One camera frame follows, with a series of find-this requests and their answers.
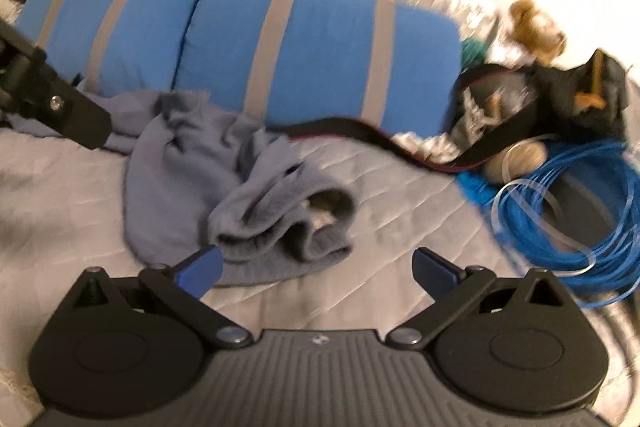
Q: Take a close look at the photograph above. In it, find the black strap with red edge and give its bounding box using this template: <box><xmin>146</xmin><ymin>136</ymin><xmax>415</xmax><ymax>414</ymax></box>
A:
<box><xmin>272</xmin><ymin>63</ymin><xmax>551</xmax><ymax>178</ymax></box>

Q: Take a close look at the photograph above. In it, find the blue cable coil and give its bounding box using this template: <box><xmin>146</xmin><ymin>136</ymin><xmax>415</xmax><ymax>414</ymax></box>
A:
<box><xmin>457</xmin><ymin>142</ymin><xmax>640</xmax><ymax>308</ymax></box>

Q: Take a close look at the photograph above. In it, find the ball of twine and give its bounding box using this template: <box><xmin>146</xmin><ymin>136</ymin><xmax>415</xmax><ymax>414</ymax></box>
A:
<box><xmin>487</xmin><ymin>142</ymin><xmax>548</xmax><ymax>185</ymax></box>

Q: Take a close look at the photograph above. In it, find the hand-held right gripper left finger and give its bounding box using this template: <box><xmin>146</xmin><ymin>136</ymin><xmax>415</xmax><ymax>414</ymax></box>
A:
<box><xmin>72</xmin><ymin>246</ymin><xmax>253</xmax><ymax>350</ymax></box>

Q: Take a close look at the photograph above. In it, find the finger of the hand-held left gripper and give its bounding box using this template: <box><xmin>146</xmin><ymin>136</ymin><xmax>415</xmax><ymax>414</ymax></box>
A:
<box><xmin>0</xmin><ymin>19</ymin><xmax>113</xmax><ymax>151</ymax></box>

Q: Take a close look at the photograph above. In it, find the clear plastic band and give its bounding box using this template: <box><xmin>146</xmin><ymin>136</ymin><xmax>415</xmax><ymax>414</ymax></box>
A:
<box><xmin>492</xmin><ymin>132</ymin><xmax>596</xmax><ymax>278</ymax></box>

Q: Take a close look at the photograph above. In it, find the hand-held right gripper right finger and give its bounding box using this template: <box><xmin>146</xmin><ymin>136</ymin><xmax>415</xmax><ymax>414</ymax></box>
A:
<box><xmin>385</xmin><ymin>247</ymin><xmax>568</xmax><ymax>350</ymax></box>

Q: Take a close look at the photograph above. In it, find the grey quilted bedspread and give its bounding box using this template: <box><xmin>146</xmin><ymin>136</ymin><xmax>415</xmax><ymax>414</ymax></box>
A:
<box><xmin>0</xmin><ymin>127</ymin><xmax>640</xmax><ymax>408</ymax></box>

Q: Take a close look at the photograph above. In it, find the teal cloth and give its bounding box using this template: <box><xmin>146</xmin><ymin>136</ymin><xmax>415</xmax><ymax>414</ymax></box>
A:
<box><xmin>460</xmin><ymin>36</ymin><xmax>488</xmax><ymax>70</ymax></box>

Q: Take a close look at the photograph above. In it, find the grey-blue fleece garment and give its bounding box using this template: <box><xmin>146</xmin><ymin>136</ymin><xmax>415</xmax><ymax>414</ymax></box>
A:
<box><xmin>7</xmin><ymin>89</ymin><xmax>357</xmax><ymax>287</ymax></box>

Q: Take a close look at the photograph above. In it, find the black bag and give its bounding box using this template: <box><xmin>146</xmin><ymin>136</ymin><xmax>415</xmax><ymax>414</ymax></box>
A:
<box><xmin>530</xmin><ymin>49</ymin><xmax>631</xmax><ymax>142</ymax></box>

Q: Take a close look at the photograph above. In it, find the silvery crinkled cover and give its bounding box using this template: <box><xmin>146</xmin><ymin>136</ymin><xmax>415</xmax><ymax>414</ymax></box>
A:
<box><xmin>420</xmin><ymin>0</ymin><xmax>501</xmax><ymax>42</ymax></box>

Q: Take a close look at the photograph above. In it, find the brown teddy bear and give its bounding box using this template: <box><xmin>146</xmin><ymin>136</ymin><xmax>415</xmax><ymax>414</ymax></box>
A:
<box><xmin>507</xmin><ymin>0</ymin><xmax>568</xmax><ymax>68</ymax></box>

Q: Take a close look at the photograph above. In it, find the blue pillow with grey stripes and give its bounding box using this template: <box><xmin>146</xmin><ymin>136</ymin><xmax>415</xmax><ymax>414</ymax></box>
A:
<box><xmin>172</xmin><ymin>0</ymin><xmax>463</xmax><ymax>140</ymax></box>
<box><xmin>15</xmin><ymin>0</ymin><xmax>205</xmax><ymax>98</ymax></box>

